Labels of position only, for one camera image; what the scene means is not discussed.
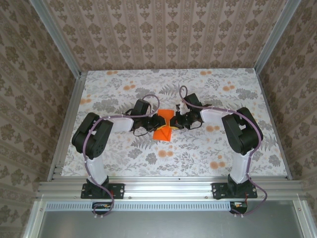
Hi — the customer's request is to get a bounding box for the orange cloth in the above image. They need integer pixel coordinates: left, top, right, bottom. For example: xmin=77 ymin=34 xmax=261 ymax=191
xmin=153 ymin=109 xmax=175 ymax=142

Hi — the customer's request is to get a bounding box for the grey sheet metal panel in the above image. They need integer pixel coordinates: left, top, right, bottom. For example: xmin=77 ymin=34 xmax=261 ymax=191
xmin=23 ymin=199 xmax=317 ymax=238

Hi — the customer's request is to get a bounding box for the floral table cover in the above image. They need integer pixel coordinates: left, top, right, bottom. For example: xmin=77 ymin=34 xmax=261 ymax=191
xmin=60 ymin=69 xmax=289 ymax=178

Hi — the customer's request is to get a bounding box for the thin black left gripper cable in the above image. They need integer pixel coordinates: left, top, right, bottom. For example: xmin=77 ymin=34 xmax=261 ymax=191
xmin=132 ymin=125 xmax=150 ymax=136

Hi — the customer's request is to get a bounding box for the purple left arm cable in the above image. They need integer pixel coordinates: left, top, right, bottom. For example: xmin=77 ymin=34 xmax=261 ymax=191
xmin=83 ymin=94 xmax=160 ymax=219

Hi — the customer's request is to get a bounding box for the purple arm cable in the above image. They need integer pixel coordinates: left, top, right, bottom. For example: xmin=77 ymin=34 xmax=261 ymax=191
xmin=178 ymin=85 xmax=268 ymax=219
xmin=83 ymin=94 xmax=160 ymax=219

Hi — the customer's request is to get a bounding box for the aluminium cross rail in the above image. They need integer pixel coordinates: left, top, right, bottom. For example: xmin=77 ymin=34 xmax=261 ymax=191
xmin=37 ymin=180 xmax=307 ymax=200

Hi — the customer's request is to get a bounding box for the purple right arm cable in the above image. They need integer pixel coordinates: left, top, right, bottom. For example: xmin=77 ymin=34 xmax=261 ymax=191
xmin=178 ymin=85 xmax=268 ymax=219

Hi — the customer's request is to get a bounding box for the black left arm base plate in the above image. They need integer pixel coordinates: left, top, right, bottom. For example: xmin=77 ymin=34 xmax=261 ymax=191
xmin=80 ymin=182 xmax=125 ymax=200

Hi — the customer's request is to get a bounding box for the aluminium table side rail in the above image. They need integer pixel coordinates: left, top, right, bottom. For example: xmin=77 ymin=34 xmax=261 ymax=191
xmin=256 ymin=69 xmax=293 ymax=180
xmin=47 ymin=70 xmax=88 ymax=181

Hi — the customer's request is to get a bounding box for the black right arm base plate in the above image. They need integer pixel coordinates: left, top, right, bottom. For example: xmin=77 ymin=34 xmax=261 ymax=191
xmin=211 ymin=182 xmax=258 ymax=200

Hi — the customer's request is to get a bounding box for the slotted grey cable duct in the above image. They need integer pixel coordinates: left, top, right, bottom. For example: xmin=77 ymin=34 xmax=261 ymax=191
xmin=46 ymin=201 xmax=232 ymax=210

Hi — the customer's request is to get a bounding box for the small controller board with wires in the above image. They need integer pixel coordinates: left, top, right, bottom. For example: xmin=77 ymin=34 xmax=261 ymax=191
xmin=229 ymin=195 xmax=249 ymax=214
xmin=92 ymin=202 xmax=114 ymax=215

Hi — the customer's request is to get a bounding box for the aluminium frame post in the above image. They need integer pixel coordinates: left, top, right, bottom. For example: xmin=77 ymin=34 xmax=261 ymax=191
xmin=31 ymin=0 xmax=83 ymax=78
xmin=255 ymin=0 xmax=302 ymax=73

